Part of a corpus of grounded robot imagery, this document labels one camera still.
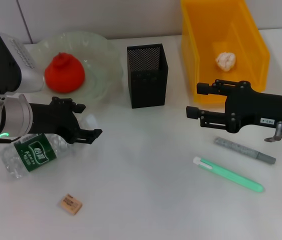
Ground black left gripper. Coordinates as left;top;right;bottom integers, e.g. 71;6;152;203
28;96;104;146

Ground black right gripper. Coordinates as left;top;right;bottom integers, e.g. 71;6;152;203
185;78;282;134

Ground white paper ball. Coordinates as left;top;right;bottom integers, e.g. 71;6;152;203
215;50;238;72

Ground red-orange fruit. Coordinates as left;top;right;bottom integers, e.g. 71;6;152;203
43;51;87;94

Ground clear bottle with green label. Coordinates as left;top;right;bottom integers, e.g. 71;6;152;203
0;113;100;180

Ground black mesh pen holder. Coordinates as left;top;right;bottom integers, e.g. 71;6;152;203
126;43;170;109

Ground pale green glass fruit plate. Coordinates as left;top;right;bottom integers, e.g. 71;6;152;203
27;30;123;106

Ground grey marker pen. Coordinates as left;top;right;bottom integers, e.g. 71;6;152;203
212;136;277;166

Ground mint green pen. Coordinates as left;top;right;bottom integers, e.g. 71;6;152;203
192;155;265;194

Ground tan rectangular eraser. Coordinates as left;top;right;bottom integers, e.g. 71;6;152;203
56;192;84;216

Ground yellow plastic bin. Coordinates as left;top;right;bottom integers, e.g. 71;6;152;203
180;0;272;105

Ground right wrist silver connector plug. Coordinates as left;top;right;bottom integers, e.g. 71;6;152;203
264;120;282;144

